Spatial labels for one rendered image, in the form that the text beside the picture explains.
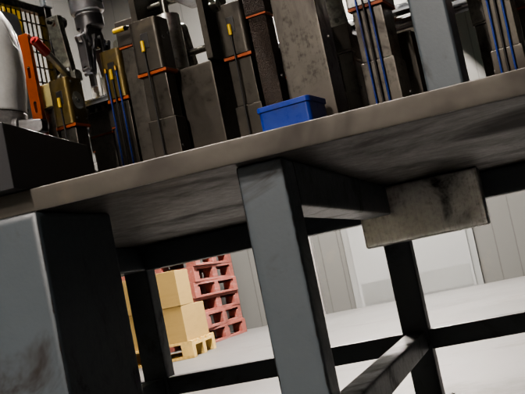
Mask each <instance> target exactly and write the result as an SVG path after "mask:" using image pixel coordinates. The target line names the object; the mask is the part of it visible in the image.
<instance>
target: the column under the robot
mask: <svg viewBox="0 0 525 394"><path fill-rule="evenodd" d="M0 394H144V393H143V388H142V384H141V377H140V372H139V368H138V361H137V356H136V352H135V348H134V340H133V335H132V331H131V327H130V319H129V315H128V311H127V303H126V299H125V295H124V290H123V282H122V278H121V274H120V266H119V262H118V258H117V254H116V246H115V242H114V237H113V230H112V225H111V221H110V216H109V215H108V214H106V213H60V212H35V211H34V212H31V213H25V214H21V215H18V216H14V217H8V218H5V219H1V220H0Z"/></svg>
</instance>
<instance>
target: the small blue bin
mask: <svg viewBox="0 0 525 394"><path fill-rule="evenodd" d="M325 104H326V99H325V98H320V97H316V96H313V95H303V96H300V97H297V98H292V99H289V100H286V101H283V102H278V103H275V104H272V105H269V106H264V107H262V108H258V109H257V113H258V115H260V120H261V124H262V131H269V130H273V129H276V128H279V127H285V126H288V125H292V124H297V123H301V122H305V121H308V120H314V119H317V118H320V117H324V116H327V112H326V108H325Z"/></svg>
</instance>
